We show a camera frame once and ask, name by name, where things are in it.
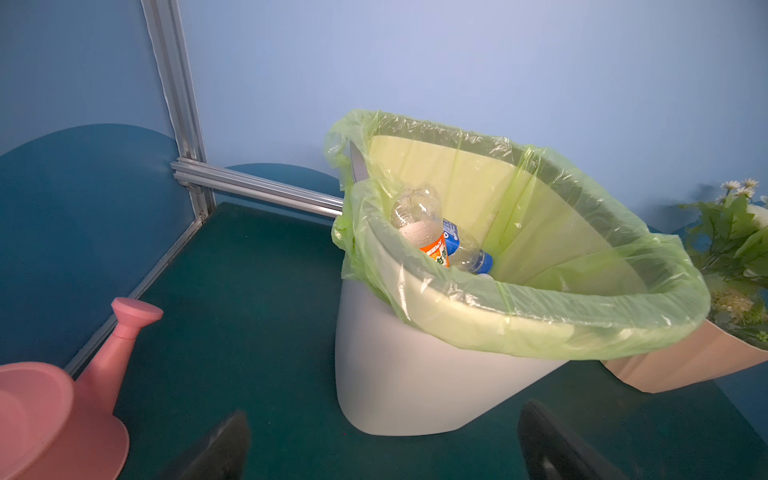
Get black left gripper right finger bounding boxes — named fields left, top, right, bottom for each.
left=517, top=400, right=627, bottom=480

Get white plastic trash bin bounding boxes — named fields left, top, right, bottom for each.
left=335, top=134, right=563, bottom=436

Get green bin liner bag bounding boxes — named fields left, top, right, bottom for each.
left=326, top=110, right=710, bottom=360

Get aluminium rear frame rail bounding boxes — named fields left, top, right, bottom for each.
left=171, top=158, right=343, bottom=218

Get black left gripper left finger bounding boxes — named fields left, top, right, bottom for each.
left=158, top=410, right=250, bottom=479

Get clear bottle blue cap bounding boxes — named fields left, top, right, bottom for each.
left=443, top=219, right=493, bottom=275

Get clear bottle orange cap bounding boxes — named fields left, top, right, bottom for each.
left=390, top=183, right=450, bottom=267

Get white artificial flowers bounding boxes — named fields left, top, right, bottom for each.
left=684, top=178, right=767, bottom=350

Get pink plastic watering can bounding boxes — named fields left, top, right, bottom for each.
left=1, top=298, right=163, bottom=479

